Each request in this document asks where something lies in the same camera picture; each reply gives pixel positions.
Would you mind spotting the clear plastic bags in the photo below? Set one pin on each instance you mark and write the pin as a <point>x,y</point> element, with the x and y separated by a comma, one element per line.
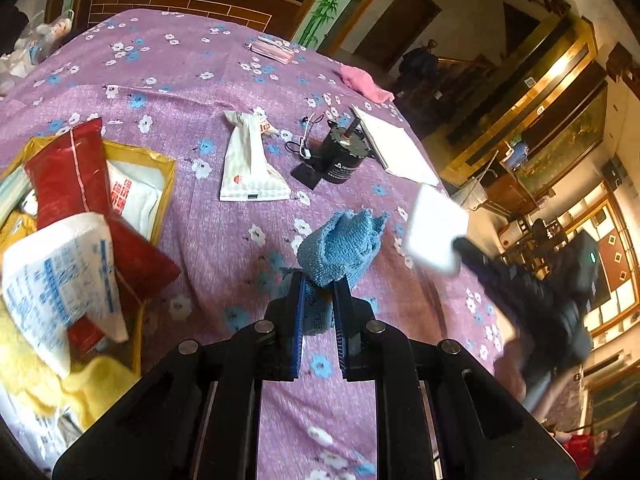
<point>30,50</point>

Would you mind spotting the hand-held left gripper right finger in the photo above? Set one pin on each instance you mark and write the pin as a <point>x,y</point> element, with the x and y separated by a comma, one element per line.
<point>341,325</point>

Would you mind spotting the red cloth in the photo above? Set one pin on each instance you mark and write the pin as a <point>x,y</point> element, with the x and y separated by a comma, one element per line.
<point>585,450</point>

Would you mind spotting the dark wooden door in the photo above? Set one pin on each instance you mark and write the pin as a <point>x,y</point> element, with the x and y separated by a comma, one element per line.
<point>395,20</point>

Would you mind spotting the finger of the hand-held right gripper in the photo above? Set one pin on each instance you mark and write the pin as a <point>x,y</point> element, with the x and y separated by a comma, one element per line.
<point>477,257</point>

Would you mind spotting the black electric motor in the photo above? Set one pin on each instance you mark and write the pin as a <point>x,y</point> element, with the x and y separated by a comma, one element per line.
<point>340,155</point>

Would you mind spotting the white bucket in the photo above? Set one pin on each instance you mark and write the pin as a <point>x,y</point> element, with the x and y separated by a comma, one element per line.
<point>470,194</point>

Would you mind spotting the yellow towel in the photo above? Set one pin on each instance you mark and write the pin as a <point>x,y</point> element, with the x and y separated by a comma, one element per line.
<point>85,390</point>

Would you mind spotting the bamboo painted door frame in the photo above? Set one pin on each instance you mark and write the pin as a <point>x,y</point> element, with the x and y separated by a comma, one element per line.
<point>325,5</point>

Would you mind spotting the wooden chair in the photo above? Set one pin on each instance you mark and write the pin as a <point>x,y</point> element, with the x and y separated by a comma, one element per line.
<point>525,240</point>

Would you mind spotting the red packet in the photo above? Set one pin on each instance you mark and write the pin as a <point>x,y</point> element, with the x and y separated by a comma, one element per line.
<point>65,170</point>

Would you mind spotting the pale blue mask pack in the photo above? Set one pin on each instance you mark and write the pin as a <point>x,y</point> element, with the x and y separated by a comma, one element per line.
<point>12,195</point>

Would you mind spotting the white blue print tissue pack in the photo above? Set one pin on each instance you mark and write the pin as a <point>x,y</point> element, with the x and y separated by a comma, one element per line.
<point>60,270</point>

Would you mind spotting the blue towel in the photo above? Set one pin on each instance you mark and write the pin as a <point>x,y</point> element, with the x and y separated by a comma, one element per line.
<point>340,250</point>

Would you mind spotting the brown diamond wall hanging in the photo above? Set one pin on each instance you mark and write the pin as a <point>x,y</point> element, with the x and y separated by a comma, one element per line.
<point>616,260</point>

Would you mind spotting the pink towel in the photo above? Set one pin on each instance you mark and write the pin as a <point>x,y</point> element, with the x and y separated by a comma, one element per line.
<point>365,82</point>

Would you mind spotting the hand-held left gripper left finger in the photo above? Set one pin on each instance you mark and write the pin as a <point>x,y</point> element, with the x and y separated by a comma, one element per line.
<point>300,315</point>

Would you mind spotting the wooden headboard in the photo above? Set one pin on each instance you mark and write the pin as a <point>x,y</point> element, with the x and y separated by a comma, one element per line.
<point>175,7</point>

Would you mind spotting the yellow cardboard box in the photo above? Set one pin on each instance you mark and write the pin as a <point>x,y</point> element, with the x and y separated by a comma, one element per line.
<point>161,165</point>

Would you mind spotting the white striped tissue pack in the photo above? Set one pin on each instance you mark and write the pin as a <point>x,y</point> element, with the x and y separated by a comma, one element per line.
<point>250,160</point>

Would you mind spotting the pink striped pack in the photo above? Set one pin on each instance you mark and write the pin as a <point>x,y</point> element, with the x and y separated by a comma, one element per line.
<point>270,49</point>

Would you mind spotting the white notebook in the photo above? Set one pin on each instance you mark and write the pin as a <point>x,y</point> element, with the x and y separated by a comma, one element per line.
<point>400,150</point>

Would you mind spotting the gold framed cabinet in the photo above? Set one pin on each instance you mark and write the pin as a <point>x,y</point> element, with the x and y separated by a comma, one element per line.
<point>540,105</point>

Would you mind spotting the white red label tissue pack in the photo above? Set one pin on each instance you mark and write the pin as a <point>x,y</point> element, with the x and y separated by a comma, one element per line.
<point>135,200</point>

